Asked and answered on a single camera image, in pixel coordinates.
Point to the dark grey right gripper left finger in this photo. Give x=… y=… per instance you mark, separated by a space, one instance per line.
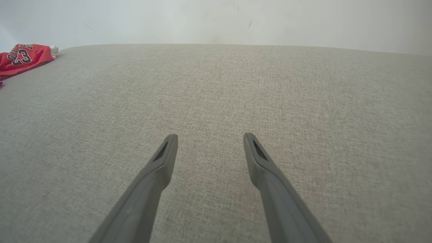
x=141 y=202

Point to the folded red jersey number 23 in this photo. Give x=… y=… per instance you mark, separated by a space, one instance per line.
x=33 y=55

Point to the grey fabric sofa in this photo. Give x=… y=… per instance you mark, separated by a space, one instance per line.
x=303 y=118

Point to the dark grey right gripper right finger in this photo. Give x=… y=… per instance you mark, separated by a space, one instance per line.
x=283 y=209

